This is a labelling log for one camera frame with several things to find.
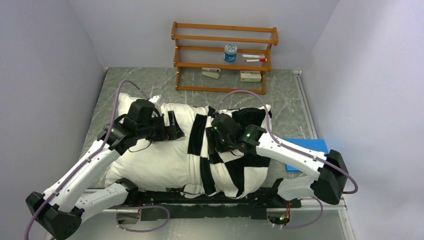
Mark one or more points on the white pillow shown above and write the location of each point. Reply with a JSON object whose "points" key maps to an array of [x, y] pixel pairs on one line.
{"points": [[160, 165]]}

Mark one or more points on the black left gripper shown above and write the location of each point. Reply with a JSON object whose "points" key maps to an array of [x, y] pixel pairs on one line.
{"points": [[172, 131]]}

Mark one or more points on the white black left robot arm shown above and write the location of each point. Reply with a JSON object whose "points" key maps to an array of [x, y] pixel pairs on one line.
{"points": [[62, 208]]}

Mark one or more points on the black white checkered pillowcase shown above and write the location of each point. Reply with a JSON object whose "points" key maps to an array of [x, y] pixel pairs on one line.
{"points": [[210, 172]]}

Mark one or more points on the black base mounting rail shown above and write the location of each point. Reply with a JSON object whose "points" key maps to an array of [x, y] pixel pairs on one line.
{"points": [[254, 206]]}

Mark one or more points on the small white red box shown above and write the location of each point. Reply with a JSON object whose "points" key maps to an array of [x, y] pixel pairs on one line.
{"points": [[250, 76]]}

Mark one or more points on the wooden shelf rack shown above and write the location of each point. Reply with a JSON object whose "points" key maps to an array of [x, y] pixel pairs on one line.
{"points": [[222, 48]]}

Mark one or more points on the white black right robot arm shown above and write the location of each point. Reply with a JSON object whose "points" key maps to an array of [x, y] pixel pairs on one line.
{"points": [[325, 173]]}

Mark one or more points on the white marker pen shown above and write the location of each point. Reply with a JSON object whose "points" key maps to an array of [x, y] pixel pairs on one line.
{"points": [[253, 56]]}

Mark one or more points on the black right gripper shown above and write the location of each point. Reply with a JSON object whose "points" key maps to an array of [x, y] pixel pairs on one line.
{"points": [[219, 148]]}

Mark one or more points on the blue white round jar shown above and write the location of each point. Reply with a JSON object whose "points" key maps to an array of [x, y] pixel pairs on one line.
{"points": [[230, 53]]}

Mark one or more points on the red capped marker pen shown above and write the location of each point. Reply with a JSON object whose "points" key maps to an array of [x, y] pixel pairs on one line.
{"points": [[253, 60]]}

